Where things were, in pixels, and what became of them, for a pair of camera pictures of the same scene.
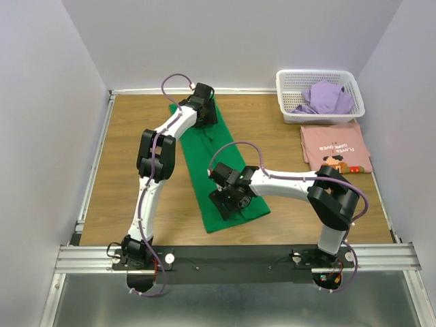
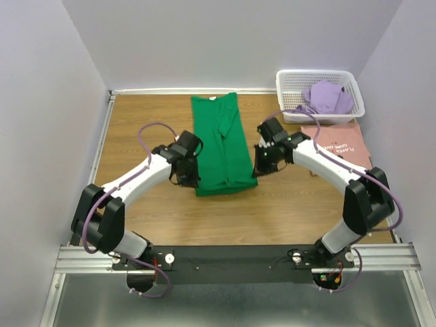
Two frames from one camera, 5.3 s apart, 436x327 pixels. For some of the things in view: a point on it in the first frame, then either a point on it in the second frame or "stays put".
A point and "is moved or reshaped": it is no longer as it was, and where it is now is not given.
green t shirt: [207, 146] is moved or reshaped
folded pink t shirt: [341, 146] stays put
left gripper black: [211, 118] -> [193, 181]
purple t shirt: [325, 97] stays put
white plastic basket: [291, 85] stays put
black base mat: [289, 265] stays put
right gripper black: [216, 198] -> [259, 168]
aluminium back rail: [186, 90] stays put
